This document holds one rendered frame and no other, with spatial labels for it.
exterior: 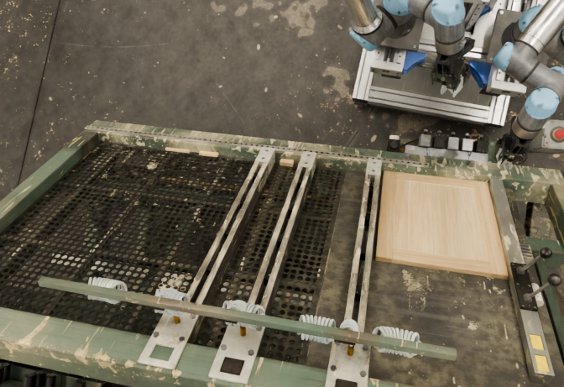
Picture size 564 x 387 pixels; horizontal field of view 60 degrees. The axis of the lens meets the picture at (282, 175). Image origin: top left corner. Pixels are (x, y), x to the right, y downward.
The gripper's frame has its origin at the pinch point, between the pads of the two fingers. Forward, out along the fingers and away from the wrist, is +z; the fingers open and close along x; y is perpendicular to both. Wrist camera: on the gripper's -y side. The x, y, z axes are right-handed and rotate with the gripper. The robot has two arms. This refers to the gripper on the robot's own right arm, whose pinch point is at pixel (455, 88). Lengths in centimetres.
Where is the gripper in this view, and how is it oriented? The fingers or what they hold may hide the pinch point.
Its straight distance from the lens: 159.1
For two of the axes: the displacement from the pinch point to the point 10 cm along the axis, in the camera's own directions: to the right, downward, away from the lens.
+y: -5.3, 8.0, -3.0
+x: 7.9, 3.3, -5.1
